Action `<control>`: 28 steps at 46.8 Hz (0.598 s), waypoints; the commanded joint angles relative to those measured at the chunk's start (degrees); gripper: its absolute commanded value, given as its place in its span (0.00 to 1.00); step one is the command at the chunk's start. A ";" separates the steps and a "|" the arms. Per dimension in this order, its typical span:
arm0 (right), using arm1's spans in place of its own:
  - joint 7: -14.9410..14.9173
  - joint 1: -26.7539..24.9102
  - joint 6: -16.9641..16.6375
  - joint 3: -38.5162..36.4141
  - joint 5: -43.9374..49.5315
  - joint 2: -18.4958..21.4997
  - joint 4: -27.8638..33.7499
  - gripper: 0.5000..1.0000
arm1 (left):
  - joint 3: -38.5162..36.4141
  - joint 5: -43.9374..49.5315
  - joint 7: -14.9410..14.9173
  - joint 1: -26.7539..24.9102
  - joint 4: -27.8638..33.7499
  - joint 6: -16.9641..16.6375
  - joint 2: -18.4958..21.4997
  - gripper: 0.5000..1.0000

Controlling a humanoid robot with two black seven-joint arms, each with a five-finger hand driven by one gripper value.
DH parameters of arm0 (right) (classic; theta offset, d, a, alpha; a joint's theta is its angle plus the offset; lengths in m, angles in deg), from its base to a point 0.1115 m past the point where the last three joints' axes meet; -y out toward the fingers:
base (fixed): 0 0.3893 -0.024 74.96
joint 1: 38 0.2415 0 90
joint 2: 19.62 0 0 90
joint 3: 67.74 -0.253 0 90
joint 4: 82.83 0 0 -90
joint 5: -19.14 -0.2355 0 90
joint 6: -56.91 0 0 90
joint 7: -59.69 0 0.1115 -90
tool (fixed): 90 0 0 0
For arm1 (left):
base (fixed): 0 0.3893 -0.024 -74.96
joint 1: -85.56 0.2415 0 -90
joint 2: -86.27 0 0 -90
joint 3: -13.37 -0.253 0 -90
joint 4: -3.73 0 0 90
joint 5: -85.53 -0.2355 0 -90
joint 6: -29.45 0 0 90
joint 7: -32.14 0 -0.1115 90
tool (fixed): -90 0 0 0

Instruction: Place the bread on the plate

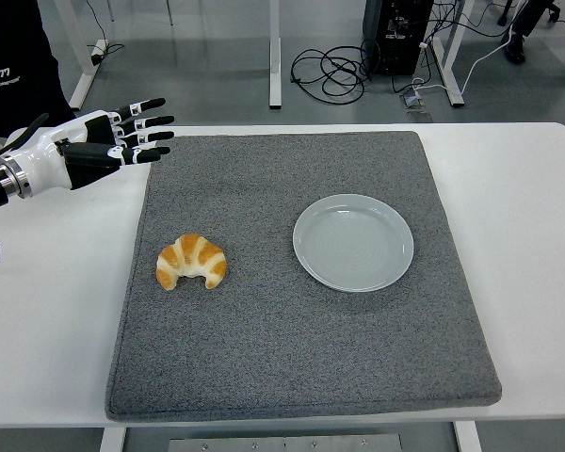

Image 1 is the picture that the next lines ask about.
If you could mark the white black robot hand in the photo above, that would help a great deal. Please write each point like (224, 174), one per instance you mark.
(42, 155)

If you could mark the golden croissant bread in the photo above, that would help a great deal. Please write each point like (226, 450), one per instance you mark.
(193, 256)

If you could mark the round grey plate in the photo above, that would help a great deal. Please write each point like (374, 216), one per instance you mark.
(353, 242)

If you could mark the grey metal plate with screws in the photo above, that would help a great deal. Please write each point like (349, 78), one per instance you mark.
(282, 443)

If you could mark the white table leg with foot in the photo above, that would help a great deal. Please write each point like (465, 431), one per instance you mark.
(275, 70)
(77, 89)
(454, 89)

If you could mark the person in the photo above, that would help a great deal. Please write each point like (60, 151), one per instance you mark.
(515, 49)
(14, 47)

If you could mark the white power strip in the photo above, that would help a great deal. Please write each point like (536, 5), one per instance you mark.
(99, 52)

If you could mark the grey fabric mat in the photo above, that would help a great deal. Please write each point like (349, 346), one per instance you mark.
(273, 339)

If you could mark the black computer tower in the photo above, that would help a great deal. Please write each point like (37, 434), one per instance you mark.
(398, 47)

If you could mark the floor socket box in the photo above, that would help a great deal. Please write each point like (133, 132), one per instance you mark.
(416, 106)

